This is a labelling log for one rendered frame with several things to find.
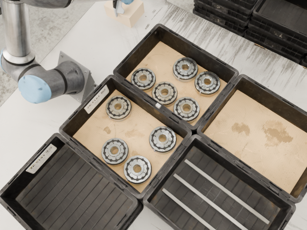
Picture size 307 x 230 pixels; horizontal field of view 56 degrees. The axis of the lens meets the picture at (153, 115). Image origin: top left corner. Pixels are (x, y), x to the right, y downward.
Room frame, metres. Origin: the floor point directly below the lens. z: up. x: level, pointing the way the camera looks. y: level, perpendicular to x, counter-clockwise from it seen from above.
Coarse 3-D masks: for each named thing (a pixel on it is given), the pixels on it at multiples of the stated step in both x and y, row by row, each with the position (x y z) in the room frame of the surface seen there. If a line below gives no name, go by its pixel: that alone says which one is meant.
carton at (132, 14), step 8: (112, 0) 1.10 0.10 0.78; (136, 0) 1.08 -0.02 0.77; (112, 8) 1.05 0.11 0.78; (128, 8) 1.04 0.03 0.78; (136, 8) 1.03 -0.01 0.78; (112, 16) 1.06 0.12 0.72; (120, 16) 1.02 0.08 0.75; (128, 16) 0.99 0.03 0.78; (136, 16) 1.01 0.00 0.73; (128, 24) 0.98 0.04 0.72
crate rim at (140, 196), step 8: (104, 80) 0.57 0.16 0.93; (120, 80) 0.56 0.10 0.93; (96, 88) 0.54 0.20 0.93; (128, 88) 0.52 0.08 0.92; (88, 96) 0.51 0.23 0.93; (152, 104) 0.43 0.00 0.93; (160, 112) 0.40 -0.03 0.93; (176, 120) 0.35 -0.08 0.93; (184, 128) 0.32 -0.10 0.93; (64, 136) 0.37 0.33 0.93; (184, 144) 0.26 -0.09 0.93; (88, 152) 0.29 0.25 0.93; (176, 152) 0.24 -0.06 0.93; (96, 160) 0.26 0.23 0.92; (168, 160) 0.22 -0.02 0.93; (104, 168) 0.23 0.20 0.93; (160, 168) 0.19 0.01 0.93; (112, 176) 0.20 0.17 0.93; (152, 184) 0.15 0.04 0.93; (136, 192) 0.13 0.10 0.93; (144, 192) 0.13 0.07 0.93
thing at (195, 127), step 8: (160, 24) 0.78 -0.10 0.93; (152, 32) 0.75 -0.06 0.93; (144, 40) 0.72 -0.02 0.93; (184, 40) 0.68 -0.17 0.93; (136, 48) 0.69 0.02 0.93; (200, 48) 0.63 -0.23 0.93; (128, 56) 0.66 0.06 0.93; (208, 56) 0.59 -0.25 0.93; (120, 64) 0.63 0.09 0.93; (224, 64) 0.55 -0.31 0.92; (232, 80) 0.47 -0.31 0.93; (136, 88) 0.51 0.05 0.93; (224, 88) 0.45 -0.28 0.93; (144, 96) 0.47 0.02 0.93; (160, 104) 0.43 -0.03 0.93; (168, 112) 0.39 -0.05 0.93; (208, 112) 0.36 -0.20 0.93; (184, 120) 0.35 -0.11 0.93; (200, 120) 0.34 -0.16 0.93; (192, 128) 0.31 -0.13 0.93
